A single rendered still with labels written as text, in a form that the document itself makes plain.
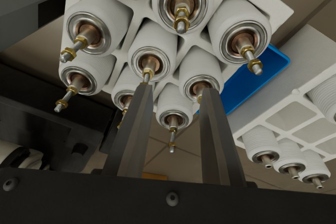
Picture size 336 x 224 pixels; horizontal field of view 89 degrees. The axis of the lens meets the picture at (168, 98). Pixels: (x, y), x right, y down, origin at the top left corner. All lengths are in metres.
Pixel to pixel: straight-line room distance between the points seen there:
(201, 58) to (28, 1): 0.37
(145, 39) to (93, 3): 0.10
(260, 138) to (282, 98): 0.14
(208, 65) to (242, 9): 0.11
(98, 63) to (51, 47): 0.36
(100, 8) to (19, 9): 0.17
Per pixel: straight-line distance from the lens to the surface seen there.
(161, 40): 0.33
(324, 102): 0.54
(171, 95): 0.44
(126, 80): 0.40
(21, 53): 0.85
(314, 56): 0.57
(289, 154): 0.68
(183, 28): 0.20
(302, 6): 0.64
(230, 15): 0.32
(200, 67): 0.35
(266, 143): 0.59
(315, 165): 0.78
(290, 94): 0.55
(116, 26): 0.34
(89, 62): 0.40
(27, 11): 0.47
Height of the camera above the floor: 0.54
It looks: 48 degrees down
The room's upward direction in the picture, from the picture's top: 173 degrees counter-clockwise
